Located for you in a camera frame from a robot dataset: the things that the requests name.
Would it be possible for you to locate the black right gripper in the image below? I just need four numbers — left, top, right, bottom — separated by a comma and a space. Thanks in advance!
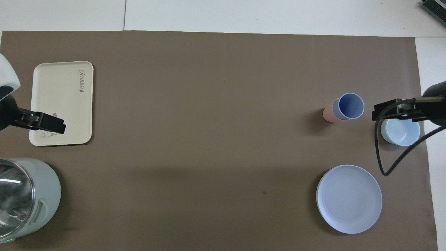
371, 81, 446, 126

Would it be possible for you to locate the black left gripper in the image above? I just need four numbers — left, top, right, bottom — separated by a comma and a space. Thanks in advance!
0, 94, 67, 135

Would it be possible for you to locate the blue plastic cup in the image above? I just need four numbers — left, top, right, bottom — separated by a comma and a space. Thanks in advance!
333, 93, 365, 120

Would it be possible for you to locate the pink plastic cup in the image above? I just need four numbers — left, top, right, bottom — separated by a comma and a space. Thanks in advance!
323, 99, 340, 123

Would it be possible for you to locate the cream tray with rabbit print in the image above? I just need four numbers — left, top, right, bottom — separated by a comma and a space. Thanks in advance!
29, 61, 94, 146

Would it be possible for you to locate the light blue bowl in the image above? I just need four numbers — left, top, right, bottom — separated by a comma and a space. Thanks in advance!
380, 117, 421, 146

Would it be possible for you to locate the steel pot with glass lid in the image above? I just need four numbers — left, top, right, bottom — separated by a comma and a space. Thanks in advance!
0, 158, 62, 243

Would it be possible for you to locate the glass pot lid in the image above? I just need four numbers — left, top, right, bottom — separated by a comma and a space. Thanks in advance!
0, 160, 36, 241

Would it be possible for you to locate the pale blue round plate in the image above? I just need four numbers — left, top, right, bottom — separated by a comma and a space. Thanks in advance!
316, 165, 383, 234

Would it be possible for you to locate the grey ribbed device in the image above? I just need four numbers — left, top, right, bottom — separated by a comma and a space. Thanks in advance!
421, 0, 446, 18

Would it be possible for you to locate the brown paper table mat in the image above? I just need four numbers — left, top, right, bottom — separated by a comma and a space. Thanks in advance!
0, 31, 439, 251

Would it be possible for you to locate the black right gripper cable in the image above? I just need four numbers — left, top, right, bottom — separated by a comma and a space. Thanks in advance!
374, 97, 446, 176

